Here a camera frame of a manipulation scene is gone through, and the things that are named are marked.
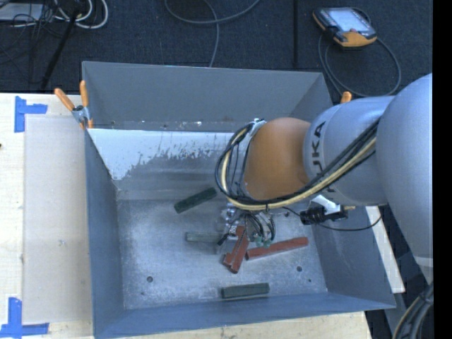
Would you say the dark green flat block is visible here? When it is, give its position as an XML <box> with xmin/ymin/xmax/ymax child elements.
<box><xmin>174</xmin><ymin>186</ymin><xmax>218</xmax><ymax>215</ymax></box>
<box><xmin>185</xmin><ymin>232</ymin><xmax>222</xmax><ymax>244</ymax></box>
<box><xmin>220</xmin><ymin>282</ymin><xmax>271</xmax><ymax>300</ymax></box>

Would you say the pale wood flat board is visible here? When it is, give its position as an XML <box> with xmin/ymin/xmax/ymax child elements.
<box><xmin>21</xmin><ymin>114</ymin><xmax>94</xmax><ymax>325</ymax></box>

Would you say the black cylinder on white bracket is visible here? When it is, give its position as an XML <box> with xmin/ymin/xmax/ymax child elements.
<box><xmin>299</xmin><ymin>194</ymin><xmax>356</xmax><ymax>226</ymax></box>

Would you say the red-brown flat block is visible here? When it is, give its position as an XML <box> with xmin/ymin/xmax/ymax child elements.
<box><xmin>221</xmin><ymin>225</ymin><xmax>251</xmax><ymax>275</ymax></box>
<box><xmin>244</xmin><ymin>237</ymin><xmax>310</xmax><ymax>261</ymax></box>

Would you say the grey metal bin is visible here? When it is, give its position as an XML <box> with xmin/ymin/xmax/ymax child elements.
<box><xmin>81</xmin><ymin>61</ymin><xmax>398</xmax><ymax>339</ymax></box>

